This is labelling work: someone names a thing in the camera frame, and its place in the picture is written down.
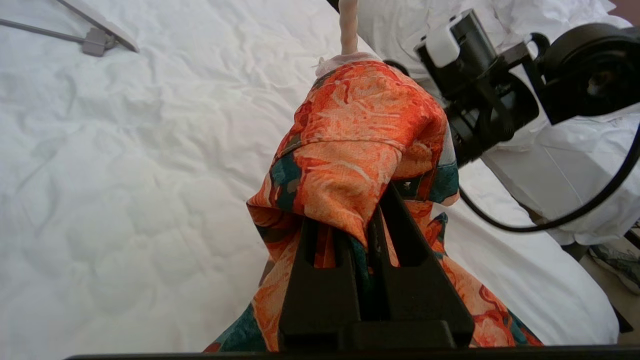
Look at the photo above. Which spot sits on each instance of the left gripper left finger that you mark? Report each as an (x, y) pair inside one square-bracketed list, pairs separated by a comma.
[(320, 295)]

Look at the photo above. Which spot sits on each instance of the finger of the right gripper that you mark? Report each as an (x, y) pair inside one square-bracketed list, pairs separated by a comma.
[(348, 27)]

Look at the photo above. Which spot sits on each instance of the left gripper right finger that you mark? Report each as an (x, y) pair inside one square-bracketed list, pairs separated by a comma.
[(415, 290)]

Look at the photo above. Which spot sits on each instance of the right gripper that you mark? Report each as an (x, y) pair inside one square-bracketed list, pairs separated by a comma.
[(492, 112)]

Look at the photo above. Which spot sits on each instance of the orange patterned shirt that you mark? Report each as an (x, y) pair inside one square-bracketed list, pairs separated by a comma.
[(350, 140)]

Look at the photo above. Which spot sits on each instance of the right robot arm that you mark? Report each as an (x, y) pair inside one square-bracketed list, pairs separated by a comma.
[(592, 75)]

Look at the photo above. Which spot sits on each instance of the white quilted bed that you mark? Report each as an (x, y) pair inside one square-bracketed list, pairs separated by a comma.
[(125, 200)]

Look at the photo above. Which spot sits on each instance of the grey clothes hanger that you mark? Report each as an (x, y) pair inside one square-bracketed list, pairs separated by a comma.
[(95, 42)]

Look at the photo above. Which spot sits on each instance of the white crumpled duvet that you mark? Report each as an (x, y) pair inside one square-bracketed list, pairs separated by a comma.
[(575, 165)]

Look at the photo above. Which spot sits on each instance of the grey sneaker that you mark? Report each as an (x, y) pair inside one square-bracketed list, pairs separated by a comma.
[(620, 262)]

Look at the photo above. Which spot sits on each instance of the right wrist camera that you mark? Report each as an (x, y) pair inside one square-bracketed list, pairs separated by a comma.
[(442, 45)]

